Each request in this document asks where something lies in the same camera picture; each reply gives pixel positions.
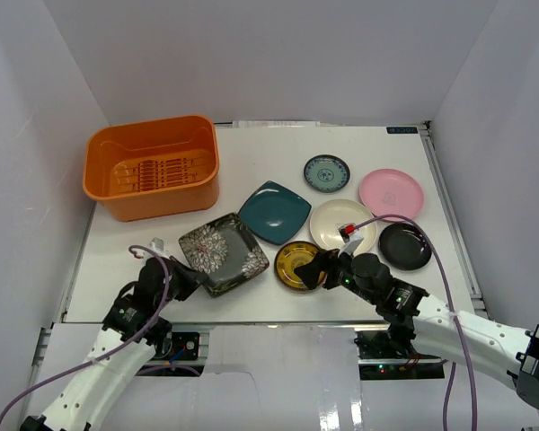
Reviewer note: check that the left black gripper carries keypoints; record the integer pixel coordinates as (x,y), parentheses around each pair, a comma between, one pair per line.
(180,278)

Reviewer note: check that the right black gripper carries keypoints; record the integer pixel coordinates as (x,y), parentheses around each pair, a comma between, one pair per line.
(324,261)

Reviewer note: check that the black floral square plate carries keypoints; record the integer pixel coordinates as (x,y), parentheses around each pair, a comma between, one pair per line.
(226,251)

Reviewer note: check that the cream round plate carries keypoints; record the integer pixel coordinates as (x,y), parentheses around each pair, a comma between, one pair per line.
(328,218)

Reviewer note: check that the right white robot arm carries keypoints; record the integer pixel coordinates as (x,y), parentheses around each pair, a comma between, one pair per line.
(421,322)

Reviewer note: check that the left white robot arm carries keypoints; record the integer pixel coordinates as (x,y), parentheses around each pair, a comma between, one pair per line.
(134,339)

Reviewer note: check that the orange plastic bin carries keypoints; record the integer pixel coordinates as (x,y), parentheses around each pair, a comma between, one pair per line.
(153,168)

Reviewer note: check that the yellow patterned round plate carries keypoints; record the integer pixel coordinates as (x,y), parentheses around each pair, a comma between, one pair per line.
(293,255)

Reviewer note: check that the teal square plate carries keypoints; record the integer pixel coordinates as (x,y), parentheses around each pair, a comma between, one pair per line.
(274,213)

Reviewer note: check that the black round plate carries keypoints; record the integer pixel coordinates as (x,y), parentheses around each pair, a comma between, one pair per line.
(404,247)

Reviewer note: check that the blue patterned small plate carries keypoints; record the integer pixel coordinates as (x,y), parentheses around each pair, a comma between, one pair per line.
(326,173)

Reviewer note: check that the pink round plate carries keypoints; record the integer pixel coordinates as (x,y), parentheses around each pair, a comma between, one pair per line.
(389,191)

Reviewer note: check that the blue table label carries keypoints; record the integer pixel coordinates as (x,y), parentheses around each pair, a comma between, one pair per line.
(393,130)

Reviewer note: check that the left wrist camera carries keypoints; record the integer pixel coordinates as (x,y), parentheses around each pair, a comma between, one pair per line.
(155,249)

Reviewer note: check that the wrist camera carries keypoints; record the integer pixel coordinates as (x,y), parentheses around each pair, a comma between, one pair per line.
(351,237)
(155,249)

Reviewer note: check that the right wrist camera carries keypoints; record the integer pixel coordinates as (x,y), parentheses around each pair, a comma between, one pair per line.
(351,237)

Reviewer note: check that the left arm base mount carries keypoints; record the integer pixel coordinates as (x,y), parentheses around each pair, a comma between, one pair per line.
(178,356)

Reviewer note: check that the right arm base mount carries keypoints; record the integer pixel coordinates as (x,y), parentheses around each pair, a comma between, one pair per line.
(379,360)

